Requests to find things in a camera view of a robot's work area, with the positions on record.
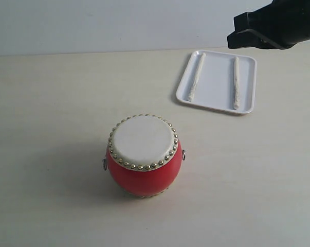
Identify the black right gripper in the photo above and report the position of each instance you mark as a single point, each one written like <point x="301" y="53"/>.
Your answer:
<point x="279" y="25"/>

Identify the white wooden drumstick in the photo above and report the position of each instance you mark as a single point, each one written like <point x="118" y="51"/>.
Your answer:
<point x="196" y="76"/>
<point x="236" y="82"/>

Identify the small red drum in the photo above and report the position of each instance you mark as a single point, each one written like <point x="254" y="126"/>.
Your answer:
<point x="144" y="154"/>

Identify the white rectangular plastic tray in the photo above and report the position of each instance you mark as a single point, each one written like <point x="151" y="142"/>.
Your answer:
<point x="215" y="89"/>

